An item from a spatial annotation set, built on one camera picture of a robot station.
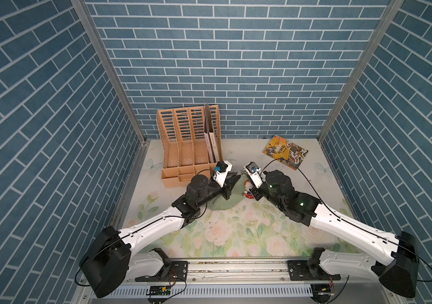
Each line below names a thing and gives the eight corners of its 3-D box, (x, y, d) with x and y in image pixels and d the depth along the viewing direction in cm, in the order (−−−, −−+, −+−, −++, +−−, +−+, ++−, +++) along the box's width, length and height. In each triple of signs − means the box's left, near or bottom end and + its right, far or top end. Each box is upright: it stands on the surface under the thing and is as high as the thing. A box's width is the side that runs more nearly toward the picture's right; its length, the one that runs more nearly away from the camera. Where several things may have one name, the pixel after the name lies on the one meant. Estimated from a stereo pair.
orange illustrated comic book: (261, 153, 117) (262, 150, 115) (274, 137, 126) (275, 134, 124) (296, 171, 108) (297, 168, 106) (307, 152, 118) (308, 149, 116)
